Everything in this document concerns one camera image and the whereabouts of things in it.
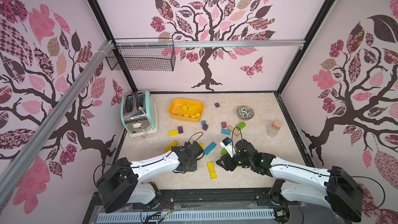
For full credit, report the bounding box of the patterned ceramic bowl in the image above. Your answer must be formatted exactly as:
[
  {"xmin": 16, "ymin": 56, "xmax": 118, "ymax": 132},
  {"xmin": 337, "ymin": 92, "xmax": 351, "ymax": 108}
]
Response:
[{"xmin": 237, "ymin": 106, "xmax": 255, "ymax": 120}]

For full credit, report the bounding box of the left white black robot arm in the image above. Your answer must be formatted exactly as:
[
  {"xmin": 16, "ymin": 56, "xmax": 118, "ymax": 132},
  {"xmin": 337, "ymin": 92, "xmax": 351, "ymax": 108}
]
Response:
[{"xmin": 95, "ymin": 141, "xmax": 204, "ymax": 214}]

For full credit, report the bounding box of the yellow long front block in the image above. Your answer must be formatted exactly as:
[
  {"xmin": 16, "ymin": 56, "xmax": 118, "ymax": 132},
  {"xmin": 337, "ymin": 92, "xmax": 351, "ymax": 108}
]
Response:
[{"xmin": 207, "ymin": 161, "xmax": 217, "ymax": 180}]

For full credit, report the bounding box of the teal long block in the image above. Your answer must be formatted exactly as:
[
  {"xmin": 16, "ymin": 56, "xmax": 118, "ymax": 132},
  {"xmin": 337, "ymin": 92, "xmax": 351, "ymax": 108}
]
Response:
[{"xmin": 204, "ymin": 142, "xmax": 217, "ymax": 155}]

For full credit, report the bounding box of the teal block far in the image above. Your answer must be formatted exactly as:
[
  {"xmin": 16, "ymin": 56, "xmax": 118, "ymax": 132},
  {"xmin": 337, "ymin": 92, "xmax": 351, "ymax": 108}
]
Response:
[{"xmin": 221, "ymin": 129, "xmax": 231, "ymax": 135}]

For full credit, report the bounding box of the black base frame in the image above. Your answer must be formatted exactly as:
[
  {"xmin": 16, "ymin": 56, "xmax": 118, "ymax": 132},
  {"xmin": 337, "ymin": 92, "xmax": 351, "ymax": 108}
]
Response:
[{"xmin": 83, "ymin": 188, "xmax": 346, "ymax": 224}]

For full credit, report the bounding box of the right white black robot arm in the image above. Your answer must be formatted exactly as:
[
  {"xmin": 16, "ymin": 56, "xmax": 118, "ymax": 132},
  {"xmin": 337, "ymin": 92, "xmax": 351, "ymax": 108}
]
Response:
[{"xmin": 216, "ymin": 138, "xmax": 381, "ymax": 223}]

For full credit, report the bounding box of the black wire basket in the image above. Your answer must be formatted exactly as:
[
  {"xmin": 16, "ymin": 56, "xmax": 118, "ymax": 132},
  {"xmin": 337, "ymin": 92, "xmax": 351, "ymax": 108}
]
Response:
[{"xmin": 106, "ymin": 37, "xmax": 176, "ymax": 72}]

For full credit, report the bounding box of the aluminium rail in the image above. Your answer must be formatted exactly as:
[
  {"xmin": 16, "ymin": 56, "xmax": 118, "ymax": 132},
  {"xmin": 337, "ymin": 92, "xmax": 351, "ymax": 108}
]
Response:
[
  {"xmin": 0, "ymin": 39, "xmax": 114, "ymax": 200},
  {"xmin": 116, "ymin": 39, "xmax": 305, "ymax": 48}
]

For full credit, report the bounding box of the white slotted cable duct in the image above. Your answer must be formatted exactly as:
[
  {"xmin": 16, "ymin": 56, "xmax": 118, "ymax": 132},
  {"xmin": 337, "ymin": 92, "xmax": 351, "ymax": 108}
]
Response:
[{"xmin": 94, "ymin": 209, "xmax": 276, "ymax": 224}]

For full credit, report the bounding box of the aluminium rail left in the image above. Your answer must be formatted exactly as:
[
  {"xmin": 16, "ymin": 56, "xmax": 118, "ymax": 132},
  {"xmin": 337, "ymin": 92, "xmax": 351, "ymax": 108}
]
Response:
[{"xmin": 0, "ymin": 39, "xmax": 114, "ymax": 200}]

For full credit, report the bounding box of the aluminium rail back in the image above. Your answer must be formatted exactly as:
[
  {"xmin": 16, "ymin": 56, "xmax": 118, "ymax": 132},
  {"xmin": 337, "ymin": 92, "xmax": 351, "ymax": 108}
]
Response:
[{"xmin": 116, "ymin": 39, "xmax": 305, "ymax": 48}]

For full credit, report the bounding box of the green block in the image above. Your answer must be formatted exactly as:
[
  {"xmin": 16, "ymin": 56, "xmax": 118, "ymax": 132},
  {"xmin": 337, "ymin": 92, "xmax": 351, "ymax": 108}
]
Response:
[
  {"xmin": 236, "ymin": 121, "xmax": 246, "ymax": 131},
  {"xmin": 220, "ymin": 149, "xmax": 228, "ymax": 156}
]

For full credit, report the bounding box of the green block centre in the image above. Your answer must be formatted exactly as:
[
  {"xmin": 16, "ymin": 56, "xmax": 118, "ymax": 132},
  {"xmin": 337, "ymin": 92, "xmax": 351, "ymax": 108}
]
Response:
[{"xmin": 220, "ymin": 149, "xmax": 228, "ymax": 156}]

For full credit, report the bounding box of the wooden beige far block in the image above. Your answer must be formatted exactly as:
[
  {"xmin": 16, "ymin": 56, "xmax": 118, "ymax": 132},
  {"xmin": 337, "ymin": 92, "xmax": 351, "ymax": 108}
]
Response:
[{"xmin": 227, "ymin": 125, "xmax": 240, "ymax": 136}]

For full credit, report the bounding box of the green block far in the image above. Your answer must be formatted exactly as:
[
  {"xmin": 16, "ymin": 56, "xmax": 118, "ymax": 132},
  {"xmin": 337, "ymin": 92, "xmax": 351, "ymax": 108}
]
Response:
[{"xmin": 236, "ymin": 121, "xmax": 246, "ymax": 131}]

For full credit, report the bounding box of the mint chrome toaster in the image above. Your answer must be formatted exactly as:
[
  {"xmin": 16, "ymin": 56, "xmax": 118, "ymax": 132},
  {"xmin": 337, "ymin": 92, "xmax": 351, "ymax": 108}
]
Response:
[{"xmin": 120, "ymin": 90, "xmax": 159, "ymax": 138}]

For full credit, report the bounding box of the yellow plastic tray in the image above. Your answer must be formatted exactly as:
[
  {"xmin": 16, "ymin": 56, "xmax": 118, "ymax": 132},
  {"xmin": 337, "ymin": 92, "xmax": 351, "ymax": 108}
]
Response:
[{"xmin": 169, "ymin": 98, "xmax": 205, "ymax": 122}]

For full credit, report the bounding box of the long yellow diagonal block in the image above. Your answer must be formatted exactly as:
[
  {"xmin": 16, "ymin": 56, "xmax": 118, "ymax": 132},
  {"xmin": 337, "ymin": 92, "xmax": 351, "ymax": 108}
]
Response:
[{"xmin": 164, "ymin": 141, "xmax": 178, "ymax": 153}]

